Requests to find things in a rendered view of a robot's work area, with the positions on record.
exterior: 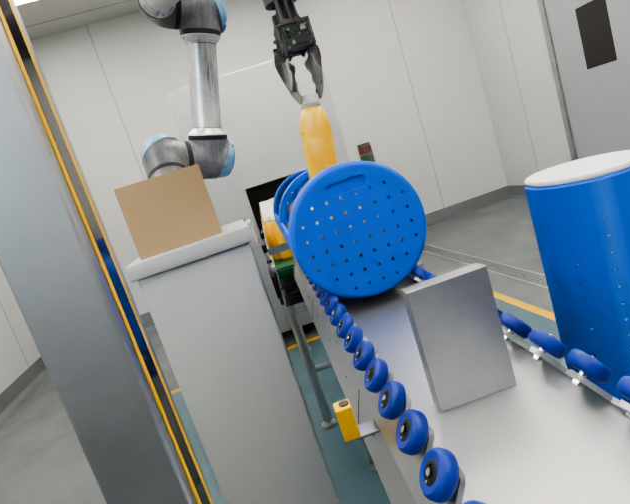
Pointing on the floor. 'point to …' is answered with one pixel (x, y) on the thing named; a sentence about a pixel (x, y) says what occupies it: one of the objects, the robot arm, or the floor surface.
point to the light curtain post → (73, 280)
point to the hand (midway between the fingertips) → (308, 95)
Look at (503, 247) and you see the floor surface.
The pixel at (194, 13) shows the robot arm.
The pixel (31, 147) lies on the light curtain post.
